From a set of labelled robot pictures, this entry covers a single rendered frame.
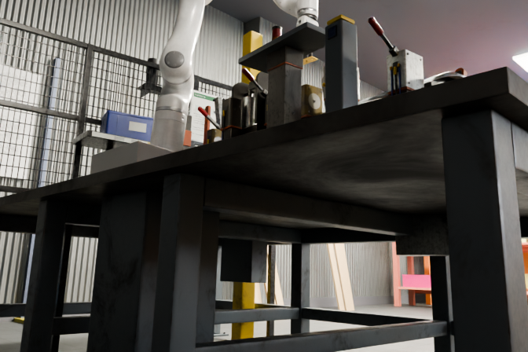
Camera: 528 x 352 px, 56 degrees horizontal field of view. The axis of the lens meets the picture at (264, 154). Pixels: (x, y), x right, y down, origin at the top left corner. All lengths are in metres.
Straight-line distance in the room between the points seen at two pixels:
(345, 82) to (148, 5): 4.21
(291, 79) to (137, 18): 3.83
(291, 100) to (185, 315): 0.75
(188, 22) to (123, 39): 3.22
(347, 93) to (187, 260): 0.63
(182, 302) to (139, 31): 4.26
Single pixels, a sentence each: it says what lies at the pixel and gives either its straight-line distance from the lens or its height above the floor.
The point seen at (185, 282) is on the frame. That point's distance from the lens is 1.28.
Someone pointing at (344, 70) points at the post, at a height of 0.98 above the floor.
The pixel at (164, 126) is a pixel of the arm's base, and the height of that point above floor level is 0.91.
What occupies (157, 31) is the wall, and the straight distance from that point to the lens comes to 5.44.
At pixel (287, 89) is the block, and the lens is 1.62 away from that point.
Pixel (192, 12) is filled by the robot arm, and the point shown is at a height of 1.38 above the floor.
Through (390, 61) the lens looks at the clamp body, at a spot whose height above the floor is 1.04.
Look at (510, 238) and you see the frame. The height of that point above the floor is 0.47.
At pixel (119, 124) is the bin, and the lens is 2.51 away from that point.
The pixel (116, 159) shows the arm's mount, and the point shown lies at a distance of 1.68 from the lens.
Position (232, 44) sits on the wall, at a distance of 6.07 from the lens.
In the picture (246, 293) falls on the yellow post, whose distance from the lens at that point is 3.06.
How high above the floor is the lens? 0.41
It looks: 13 degrees up
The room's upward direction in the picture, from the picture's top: 2 degrees clockwise
